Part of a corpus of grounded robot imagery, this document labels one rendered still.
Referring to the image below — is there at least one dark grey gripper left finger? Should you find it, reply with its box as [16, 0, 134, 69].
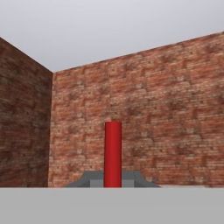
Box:
[64, 171, 105, 188]

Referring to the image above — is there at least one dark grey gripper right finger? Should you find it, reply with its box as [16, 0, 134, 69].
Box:
[121, 171, 161, 188]

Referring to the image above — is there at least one red straw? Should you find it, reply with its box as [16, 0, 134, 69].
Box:
[103, 121, 123, 188]

